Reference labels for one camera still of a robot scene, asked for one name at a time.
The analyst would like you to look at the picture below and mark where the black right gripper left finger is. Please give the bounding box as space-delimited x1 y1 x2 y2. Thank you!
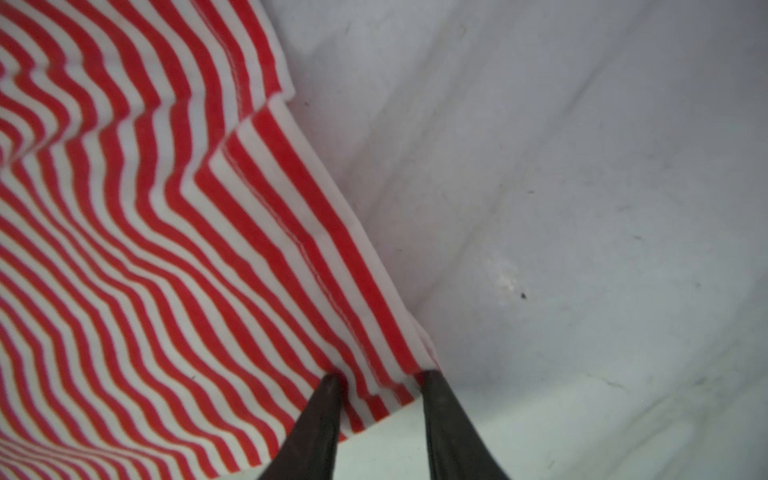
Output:
259 374 343 480

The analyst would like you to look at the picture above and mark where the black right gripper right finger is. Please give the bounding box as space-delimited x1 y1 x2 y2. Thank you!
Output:
420 370 509 480

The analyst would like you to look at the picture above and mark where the red white striped tank top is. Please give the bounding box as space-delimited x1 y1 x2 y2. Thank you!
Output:
1 1 437 479

